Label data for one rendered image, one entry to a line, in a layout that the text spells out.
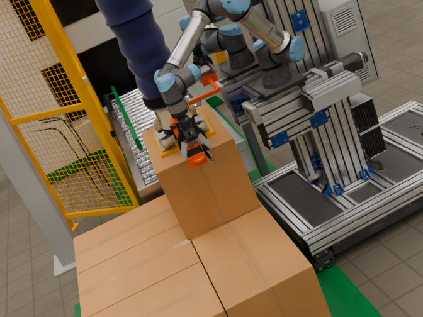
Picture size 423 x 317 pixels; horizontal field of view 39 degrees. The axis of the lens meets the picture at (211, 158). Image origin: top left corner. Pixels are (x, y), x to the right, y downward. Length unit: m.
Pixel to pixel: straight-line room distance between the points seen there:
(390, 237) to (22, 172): 2.36
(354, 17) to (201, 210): 1.25
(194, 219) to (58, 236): 1.63
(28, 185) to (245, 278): 2.04
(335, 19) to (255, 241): 1.20
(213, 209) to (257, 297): 0.61
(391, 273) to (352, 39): 1.21
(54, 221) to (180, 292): 1.81
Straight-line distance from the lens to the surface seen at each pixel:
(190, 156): 2.40
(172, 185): 2.80
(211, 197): 2.87
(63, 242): 4.35
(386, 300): 3.04
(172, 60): 2.50
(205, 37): 3.38
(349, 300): 3.10
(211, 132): 2.89
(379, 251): 3.33
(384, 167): 3.61
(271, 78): 2.90
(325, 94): 2.89
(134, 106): 5.15
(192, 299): 2.58
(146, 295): 2.74
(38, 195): 4.19
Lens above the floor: 2.06
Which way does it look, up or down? 25 degrees down
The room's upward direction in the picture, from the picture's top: 23 degrees counter-clockwise
